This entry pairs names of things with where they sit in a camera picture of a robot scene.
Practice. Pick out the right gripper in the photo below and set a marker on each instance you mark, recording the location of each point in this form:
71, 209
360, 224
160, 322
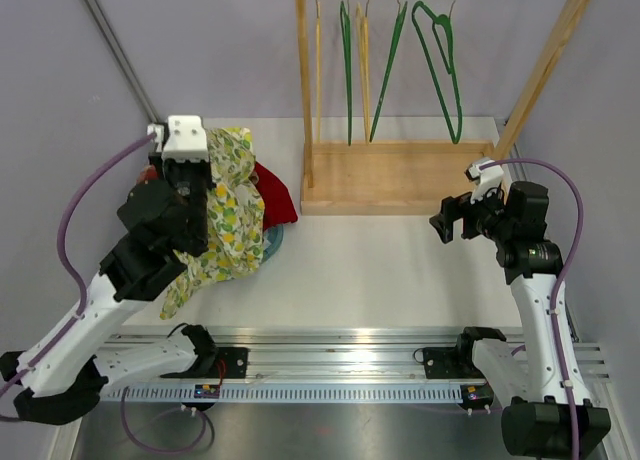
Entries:
458, 208

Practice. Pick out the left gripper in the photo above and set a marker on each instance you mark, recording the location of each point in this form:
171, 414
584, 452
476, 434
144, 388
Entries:
171, 165

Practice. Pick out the lemon print skirt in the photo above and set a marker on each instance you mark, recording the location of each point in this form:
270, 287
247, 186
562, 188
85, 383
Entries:
234, 212

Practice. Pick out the red pleated skirt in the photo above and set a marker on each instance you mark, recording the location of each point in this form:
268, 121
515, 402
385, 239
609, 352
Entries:
279, 208

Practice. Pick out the green hanger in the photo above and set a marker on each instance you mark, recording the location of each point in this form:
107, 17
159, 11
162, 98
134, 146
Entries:
442, 32
394, 42
345, 29

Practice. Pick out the yellow hanger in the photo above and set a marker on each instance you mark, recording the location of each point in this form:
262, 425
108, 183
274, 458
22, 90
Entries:
319, 93
362, 35

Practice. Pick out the red plaid skirt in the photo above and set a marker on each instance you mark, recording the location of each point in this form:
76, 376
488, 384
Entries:
149, 173

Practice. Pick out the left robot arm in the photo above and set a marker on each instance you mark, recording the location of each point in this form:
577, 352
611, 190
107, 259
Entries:
64, 376

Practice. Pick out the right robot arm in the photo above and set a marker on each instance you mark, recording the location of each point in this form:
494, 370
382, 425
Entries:
547, 409

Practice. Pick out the teal plastic basin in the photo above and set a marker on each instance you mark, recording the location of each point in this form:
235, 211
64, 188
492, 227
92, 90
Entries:
272, 241

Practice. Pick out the wooden clothes rack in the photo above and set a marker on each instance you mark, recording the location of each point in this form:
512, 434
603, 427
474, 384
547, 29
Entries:
407, 177

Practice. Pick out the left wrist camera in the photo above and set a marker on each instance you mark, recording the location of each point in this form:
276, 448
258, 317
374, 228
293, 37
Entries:
182, 138

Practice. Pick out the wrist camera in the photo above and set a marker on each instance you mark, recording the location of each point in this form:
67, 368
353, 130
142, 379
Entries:
182, 138
487, 176

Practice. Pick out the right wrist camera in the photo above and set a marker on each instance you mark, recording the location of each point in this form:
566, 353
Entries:
487, 176

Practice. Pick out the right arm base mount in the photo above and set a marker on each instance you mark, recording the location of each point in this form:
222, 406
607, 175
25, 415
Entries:
439, 363

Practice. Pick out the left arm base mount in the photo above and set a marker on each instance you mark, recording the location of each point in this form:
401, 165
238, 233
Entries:
230, 363

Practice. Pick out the aluminium corner post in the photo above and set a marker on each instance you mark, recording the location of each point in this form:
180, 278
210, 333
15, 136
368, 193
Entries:
108, 33

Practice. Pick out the aluminium mounting rail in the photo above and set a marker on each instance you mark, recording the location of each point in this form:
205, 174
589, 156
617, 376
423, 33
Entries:
349, 366

